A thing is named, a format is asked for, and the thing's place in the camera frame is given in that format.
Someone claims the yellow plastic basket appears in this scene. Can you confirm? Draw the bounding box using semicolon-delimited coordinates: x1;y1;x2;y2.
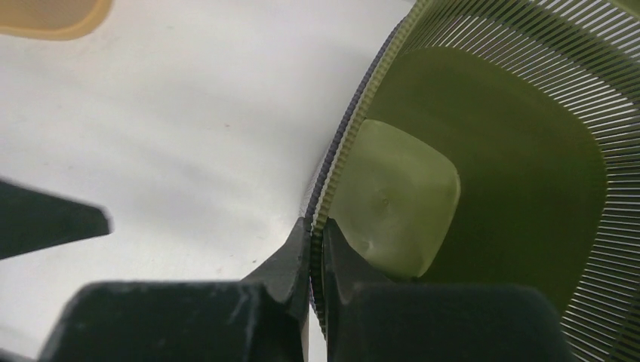
1;0;113;41

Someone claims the green plastic basket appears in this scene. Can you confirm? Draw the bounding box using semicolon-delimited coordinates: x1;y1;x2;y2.
311;1;639;361

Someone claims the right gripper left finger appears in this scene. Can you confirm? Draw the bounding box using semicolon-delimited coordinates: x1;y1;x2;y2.
39;218;311;361

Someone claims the grey plastic basket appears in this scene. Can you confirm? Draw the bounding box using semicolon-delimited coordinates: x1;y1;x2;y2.
300;20;404;314

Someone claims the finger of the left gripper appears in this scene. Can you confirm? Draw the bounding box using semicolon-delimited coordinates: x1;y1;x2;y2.
1;180;111;259

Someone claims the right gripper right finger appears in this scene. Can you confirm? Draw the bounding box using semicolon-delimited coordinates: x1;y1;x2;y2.
323;219;573;361

